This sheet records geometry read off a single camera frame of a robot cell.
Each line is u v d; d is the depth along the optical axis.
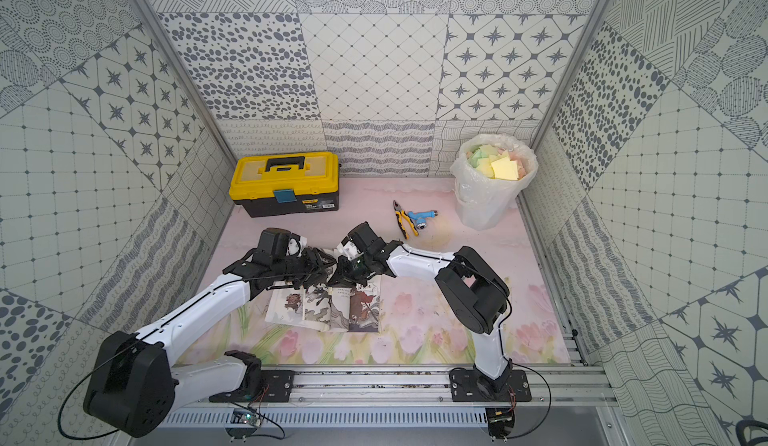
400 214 1.08
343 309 0.82
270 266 0.65
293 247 0.69
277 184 0.96
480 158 0.90
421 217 1.07
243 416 0.70
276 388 0.74
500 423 0.72
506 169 0.85
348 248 0.84
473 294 0.49
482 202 0.88
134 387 0.39
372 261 0.70
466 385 0.73
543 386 0.76
